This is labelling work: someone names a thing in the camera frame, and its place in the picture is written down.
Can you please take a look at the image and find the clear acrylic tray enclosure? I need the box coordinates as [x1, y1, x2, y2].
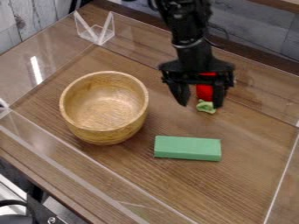
[0, 16, 299, 224]

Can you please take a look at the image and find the wooden bowl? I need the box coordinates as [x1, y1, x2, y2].
[60, 71, 149, 145]

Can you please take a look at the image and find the black cable and clamp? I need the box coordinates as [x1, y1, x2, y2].
[0, 193, 68, 224]

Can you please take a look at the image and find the red plush strawberry toy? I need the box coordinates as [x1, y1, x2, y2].
[196, 72, 216, 115]

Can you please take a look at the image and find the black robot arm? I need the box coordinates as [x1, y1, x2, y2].
[153, 0, 235, 109]

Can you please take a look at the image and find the green rectangular sponge block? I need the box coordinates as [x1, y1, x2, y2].
[153, 136, 222, 161]

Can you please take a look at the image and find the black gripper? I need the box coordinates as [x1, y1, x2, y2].
[159, 58, 235, 109]

